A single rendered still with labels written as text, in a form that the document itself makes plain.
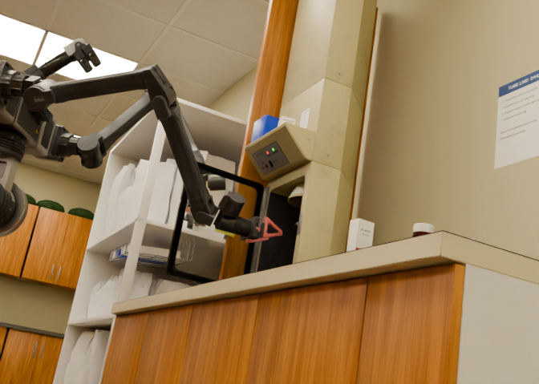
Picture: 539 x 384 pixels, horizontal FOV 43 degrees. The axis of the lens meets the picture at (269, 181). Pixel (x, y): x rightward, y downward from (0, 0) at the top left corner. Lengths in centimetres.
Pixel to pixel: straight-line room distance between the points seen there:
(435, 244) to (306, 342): 43
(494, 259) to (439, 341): 16
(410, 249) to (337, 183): 114
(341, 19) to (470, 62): 46
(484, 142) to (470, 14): 53
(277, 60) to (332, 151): 59
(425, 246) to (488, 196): 108
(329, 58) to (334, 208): 52
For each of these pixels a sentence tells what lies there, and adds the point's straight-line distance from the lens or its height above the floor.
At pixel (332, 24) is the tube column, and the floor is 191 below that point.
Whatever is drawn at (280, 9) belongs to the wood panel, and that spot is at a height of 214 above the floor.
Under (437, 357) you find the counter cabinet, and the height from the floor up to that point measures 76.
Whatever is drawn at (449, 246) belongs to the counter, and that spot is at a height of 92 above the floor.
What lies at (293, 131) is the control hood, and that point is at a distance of 218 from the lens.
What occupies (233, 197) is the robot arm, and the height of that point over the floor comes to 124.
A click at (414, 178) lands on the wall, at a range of 246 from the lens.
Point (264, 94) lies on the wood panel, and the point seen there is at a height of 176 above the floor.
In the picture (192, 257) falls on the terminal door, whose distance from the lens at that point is 226.
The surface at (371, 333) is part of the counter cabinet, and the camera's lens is 120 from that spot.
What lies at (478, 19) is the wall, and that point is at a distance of 250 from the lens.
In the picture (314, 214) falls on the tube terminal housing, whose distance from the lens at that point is 215.
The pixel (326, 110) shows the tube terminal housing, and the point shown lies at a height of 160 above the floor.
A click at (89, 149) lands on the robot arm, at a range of 256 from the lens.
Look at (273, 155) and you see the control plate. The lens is 232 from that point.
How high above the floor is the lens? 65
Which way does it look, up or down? 18 degrees up
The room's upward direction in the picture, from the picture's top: 10 degrees clockwise
